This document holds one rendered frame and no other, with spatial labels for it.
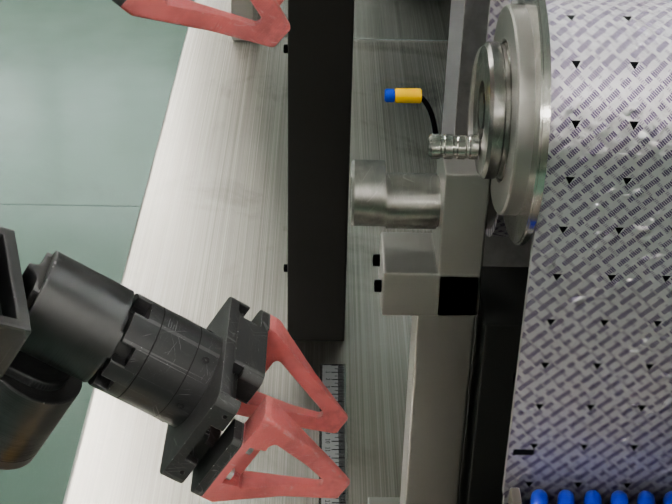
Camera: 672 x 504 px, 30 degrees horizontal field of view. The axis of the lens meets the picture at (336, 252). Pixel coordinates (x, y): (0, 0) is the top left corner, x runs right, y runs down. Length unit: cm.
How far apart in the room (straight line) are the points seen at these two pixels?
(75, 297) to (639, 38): 32
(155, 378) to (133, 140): 282
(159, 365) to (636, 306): 26
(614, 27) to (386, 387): 48
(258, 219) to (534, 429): 60
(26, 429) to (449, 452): 29
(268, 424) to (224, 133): 83
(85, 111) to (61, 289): 301
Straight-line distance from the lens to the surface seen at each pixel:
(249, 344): 71
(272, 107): 153
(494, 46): 69
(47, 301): 67
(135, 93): 378
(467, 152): 70
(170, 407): 70
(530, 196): 65
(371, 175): 74
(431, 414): 83
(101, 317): 68
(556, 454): 76
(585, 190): 66
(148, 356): 68
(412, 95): 75
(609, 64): 65
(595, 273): 69
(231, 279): 119
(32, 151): 348
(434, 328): 79
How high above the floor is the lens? 154
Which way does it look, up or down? 31 degrees down
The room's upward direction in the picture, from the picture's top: 1 degrees clockwise
